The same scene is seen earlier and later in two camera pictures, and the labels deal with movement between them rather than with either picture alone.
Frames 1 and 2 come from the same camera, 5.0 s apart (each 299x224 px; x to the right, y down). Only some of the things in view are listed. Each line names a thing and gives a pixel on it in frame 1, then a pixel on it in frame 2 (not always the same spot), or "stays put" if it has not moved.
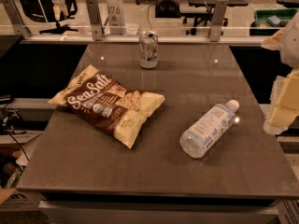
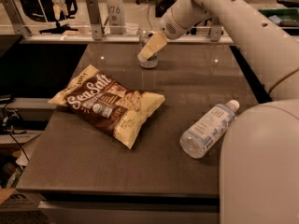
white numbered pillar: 116,8 stays put
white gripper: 291,44 → 172,25
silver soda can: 149,49 stays put
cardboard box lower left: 13,200 stays put
